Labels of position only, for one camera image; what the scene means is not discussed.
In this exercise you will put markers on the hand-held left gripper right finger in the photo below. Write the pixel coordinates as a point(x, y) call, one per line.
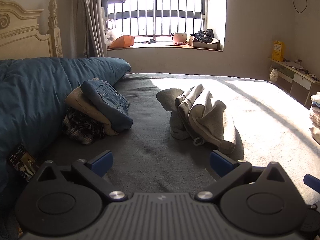
point(220, 163)

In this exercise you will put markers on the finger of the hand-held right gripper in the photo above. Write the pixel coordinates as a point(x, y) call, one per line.
point(311, 181)

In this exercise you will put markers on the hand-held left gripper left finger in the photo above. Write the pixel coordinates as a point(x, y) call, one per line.
point(102, 163)

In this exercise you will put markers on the light grey sweatpants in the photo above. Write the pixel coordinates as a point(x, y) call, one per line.
point(212, 125)

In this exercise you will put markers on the dark clothes bundle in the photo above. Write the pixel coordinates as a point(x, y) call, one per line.
point(203, 36)

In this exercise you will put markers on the beige folded garment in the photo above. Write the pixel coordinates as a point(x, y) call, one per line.
point(316, 133)

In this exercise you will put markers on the grey bed blanket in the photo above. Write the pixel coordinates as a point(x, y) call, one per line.
point(150, 142)

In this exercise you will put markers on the folded blue jeans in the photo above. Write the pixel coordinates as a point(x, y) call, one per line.
point(107, 102)

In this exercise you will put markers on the pink checked folded garment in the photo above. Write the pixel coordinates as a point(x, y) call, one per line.
point(315, 117)

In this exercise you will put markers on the folded beige pants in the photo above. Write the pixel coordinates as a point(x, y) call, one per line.
point(80, 102)

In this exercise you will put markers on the black smartphone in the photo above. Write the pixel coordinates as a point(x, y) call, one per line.
point(22, 162)

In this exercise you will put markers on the blue duvet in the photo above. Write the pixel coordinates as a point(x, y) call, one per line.
point(32, 100)

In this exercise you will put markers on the white desk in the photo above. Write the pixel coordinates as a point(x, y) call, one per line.
point(300, 80)

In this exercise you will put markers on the cream pinecone ornament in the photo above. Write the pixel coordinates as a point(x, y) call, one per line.
point(273, 75)

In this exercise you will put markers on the papers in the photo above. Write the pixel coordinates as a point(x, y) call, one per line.
point(292, 64)

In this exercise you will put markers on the cardboard box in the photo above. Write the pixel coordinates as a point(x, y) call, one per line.
point(205, 45)

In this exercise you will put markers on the orange bag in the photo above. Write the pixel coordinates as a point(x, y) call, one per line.
point(123, 41)

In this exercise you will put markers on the yellow box on desk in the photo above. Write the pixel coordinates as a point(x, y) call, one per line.
point(278, 52)

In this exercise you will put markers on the white plastic bag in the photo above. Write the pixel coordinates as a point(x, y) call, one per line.
point(110, 36)

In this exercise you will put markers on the pink helmet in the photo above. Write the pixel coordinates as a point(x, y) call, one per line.
point(179, 37)

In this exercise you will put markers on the grey curtain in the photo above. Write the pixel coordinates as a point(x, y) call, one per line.
point(92, 17)

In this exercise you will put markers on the cream carved headboard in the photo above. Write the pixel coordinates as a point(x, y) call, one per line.
point(22, 40)

